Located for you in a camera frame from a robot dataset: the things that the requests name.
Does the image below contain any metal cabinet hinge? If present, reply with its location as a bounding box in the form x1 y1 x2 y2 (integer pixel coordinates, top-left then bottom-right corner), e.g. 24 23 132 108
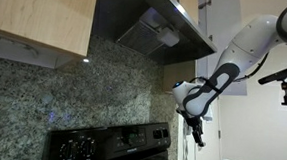
197 0 212 11

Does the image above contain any steel range hood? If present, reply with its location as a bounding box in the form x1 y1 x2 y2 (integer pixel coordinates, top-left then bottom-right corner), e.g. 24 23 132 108
90 0 222 69

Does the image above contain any white-faced cabinet door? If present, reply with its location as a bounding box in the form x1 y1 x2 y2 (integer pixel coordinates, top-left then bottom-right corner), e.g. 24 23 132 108
192 0 255 97

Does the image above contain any black bar camera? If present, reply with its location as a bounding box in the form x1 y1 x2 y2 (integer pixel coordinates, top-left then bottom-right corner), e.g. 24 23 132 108
256 59 287 88

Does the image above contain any wooden cabinet door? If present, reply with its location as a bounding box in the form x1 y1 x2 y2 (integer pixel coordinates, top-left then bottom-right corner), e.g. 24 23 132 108
166 0 200 25

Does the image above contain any metal mesh hood filter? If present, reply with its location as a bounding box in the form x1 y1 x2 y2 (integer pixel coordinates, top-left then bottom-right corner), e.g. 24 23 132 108
114 19 165 57

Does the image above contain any large wooden wall cabinet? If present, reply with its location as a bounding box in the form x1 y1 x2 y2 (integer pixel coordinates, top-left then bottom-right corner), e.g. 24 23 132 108
0 0 99 71

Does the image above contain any narrow wooden wall cabinet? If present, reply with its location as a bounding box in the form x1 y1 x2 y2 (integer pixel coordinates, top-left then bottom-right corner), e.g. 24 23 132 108
162 59 199 96

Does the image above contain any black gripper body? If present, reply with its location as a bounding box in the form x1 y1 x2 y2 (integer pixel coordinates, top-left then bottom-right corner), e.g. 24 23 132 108
178 108 205 134

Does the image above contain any white door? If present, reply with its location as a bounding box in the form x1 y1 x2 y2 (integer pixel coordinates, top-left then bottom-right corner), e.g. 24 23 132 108
175 91 228 160

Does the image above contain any black stove control panel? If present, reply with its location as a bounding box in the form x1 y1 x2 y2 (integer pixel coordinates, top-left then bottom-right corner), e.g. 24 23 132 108
41 115 173 160

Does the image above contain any white hood lamp cover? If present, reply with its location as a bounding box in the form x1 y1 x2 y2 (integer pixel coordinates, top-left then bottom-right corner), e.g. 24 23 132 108
156 25 181 48

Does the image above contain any black stove knob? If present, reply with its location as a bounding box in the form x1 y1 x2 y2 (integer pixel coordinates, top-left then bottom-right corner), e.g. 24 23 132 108
152 129 163 140
58 140 78 160
78 137 97 156
160 128 171 140

